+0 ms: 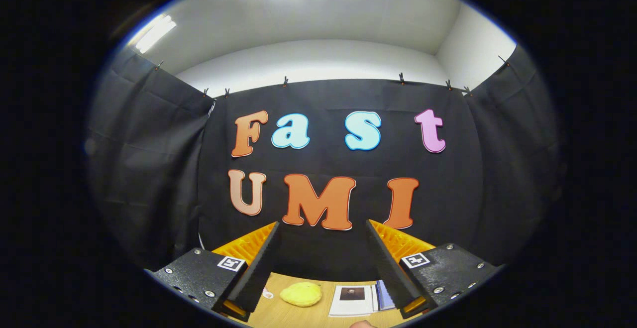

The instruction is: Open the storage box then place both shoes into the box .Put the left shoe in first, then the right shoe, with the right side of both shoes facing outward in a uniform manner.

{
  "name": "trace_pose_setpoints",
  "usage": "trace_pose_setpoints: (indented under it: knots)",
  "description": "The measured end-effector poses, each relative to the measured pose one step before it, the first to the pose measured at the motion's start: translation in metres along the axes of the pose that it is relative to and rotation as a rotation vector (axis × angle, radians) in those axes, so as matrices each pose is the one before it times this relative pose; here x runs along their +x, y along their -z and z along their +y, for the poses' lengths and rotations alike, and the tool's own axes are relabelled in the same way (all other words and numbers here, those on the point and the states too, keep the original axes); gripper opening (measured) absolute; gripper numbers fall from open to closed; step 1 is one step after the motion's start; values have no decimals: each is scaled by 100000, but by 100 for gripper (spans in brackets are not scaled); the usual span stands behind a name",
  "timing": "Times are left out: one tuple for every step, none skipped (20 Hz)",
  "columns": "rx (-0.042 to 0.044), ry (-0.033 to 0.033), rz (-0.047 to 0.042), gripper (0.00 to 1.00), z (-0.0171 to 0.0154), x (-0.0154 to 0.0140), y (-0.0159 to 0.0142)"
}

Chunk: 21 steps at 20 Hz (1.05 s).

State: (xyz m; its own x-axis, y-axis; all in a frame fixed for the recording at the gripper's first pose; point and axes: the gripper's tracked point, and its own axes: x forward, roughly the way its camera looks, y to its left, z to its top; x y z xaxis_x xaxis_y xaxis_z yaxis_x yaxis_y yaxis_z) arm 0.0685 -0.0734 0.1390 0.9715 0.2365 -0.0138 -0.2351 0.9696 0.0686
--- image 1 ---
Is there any yellow plush toy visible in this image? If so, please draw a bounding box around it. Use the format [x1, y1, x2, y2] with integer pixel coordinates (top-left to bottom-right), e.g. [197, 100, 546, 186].
[280, 282, 322, 308]

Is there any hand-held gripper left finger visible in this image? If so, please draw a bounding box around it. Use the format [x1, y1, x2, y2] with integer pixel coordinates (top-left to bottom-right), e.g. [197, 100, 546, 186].
[144, 221, 281, 322]

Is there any long ceiling light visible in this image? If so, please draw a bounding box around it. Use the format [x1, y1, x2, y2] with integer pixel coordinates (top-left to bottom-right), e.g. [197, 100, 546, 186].
[130, 13, 177, 54]

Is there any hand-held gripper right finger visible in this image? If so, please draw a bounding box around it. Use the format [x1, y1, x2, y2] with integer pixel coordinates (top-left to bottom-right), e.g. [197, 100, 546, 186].
[366, 219, 503, 319]

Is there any row of black clips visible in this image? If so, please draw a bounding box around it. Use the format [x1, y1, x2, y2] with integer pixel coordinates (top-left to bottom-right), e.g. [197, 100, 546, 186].
[154, 54, 511, 101]

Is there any white cover book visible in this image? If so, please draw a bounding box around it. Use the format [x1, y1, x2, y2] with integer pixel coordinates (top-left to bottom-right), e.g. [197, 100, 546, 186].
[328, 285, 379, 317]

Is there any blue cover book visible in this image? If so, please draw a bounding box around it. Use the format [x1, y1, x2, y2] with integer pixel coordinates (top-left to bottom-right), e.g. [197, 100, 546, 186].
[376, 280, 397, 312]

